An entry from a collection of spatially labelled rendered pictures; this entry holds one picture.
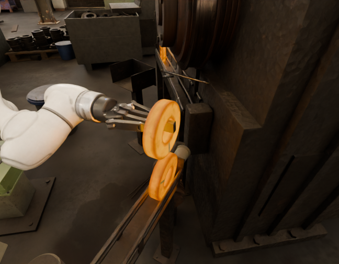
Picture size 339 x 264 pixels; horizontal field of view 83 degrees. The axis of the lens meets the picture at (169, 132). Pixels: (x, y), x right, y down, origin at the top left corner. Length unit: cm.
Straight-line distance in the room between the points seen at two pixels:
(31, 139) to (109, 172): 109
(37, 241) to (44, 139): 99
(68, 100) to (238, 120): 50
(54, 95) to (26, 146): 17
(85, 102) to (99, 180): 107
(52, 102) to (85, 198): 101
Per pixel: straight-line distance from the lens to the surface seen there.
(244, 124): 61
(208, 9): 69
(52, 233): 150
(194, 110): 77
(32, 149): 60
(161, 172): 57
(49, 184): 171
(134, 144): 180
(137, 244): 55
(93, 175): 165
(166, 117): 47
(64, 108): 63
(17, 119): 64
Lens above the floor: 122
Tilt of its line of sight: 39 degrees down
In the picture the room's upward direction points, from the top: straight up
